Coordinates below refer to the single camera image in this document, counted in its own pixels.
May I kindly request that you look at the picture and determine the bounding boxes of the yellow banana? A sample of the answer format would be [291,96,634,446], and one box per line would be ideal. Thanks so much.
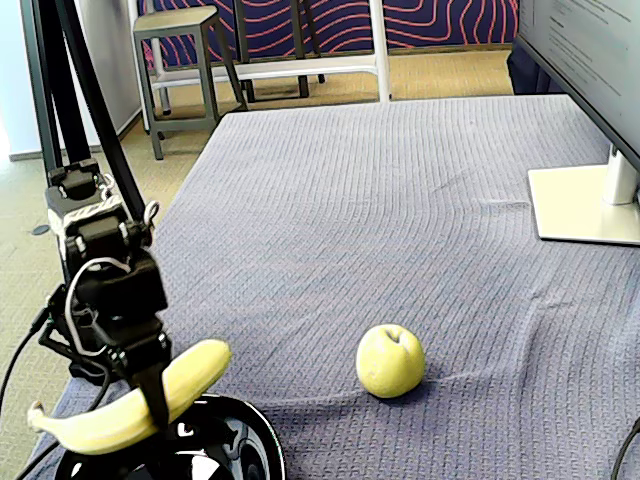
[27,338,234,456]

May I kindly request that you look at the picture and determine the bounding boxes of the glossy black plate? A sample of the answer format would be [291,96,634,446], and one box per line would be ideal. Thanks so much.
[53,393,287,480]

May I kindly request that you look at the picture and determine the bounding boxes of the green apple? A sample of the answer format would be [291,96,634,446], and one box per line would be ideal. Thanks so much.
[355,323,427,400]

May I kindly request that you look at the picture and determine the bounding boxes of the blue woven table cloth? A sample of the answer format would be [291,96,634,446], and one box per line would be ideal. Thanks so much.
[24,94,640,480]

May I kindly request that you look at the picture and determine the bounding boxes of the dark metal stool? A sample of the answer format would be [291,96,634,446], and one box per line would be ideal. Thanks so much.
[233,0,326,101]

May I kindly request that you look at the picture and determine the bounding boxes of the grey metal stool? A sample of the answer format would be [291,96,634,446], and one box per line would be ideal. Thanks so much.
[132,4,250,161]

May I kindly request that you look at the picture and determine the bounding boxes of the blue panel pink wavy lines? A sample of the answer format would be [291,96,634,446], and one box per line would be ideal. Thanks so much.
[137,0,521,66]

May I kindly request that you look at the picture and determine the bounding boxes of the monitor with silver stand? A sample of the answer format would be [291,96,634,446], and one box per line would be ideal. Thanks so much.
[514,0,640,247]

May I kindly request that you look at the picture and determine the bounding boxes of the black straight power cable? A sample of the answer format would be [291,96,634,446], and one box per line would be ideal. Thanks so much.
[0,307,51,401]

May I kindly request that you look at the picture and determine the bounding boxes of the black camera stand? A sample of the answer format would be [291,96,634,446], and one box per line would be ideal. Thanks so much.
[19,0,149,221]

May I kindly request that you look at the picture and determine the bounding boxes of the white table frame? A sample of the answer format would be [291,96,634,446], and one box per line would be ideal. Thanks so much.
[142,0,392,134]

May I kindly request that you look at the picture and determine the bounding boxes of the thin black cable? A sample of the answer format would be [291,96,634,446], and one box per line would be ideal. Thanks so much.
[612,414,640,480]

